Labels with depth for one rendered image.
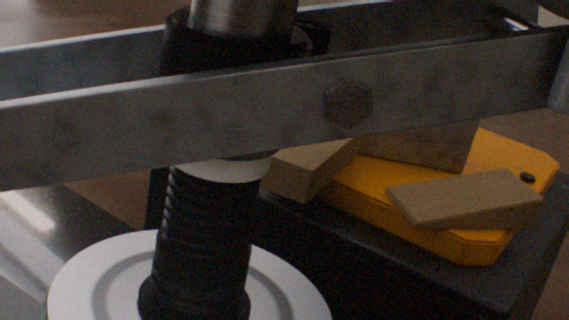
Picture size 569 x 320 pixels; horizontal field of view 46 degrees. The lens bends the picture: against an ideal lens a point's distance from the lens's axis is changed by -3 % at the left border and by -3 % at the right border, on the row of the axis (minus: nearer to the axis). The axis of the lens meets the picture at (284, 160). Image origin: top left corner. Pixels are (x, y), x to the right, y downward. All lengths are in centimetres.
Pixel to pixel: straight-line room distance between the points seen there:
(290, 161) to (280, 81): 52
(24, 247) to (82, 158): 24
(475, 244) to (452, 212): 5
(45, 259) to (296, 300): 21
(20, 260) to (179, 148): 25
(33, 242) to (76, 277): 10
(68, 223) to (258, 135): 30
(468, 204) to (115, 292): 57
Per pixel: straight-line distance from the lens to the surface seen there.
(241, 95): 37
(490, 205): 97
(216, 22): 40
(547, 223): 117
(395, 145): 109
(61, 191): 70
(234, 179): 43
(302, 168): 88
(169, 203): 46
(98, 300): 51
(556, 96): 42
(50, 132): 38
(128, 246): 57
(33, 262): 60
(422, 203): 95
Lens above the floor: 119
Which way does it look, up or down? 24 degrees down
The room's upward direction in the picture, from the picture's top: 12 degrees clockwise
